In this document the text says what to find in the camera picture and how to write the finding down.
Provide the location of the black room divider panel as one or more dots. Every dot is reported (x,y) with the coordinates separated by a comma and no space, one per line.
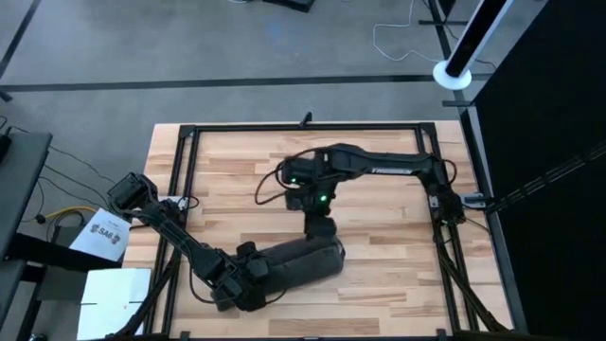
(558,95)

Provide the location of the small black clamp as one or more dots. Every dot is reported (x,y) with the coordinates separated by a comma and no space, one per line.
(306,120)

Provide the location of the dark grey desk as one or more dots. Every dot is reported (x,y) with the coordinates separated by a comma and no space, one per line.
(21,180)

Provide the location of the white printed paper sheet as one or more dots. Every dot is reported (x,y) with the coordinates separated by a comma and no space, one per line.
(101,239)

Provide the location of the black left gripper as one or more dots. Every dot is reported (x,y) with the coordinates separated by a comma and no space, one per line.
(248,284)

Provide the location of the black aluminium table frame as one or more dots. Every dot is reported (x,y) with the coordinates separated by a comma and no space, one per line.
(237,127)

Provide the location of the black desk base beam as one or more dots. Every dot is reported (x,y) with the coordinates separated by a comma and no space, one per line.
(47,253)

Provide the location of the dark grey fluffy towel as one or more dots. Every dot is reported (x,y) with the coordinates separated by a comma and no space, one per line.
(298,263)

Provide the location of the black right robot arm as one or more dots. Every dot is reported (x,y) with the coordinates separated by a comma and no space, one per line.
(388,163)

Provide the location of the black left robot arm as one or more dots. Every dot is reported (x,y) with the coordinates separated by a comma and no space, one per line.
(180,237)

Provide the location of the tall black white column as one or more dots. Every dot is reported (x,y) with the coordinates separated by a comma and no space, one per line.
(471,40)

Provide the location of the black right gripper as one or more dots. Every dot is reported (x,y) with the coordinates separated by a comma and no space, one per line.
(321,225)

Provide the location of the black floor box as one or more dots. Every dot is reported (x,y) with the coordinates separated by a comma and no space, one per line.
(293,4)

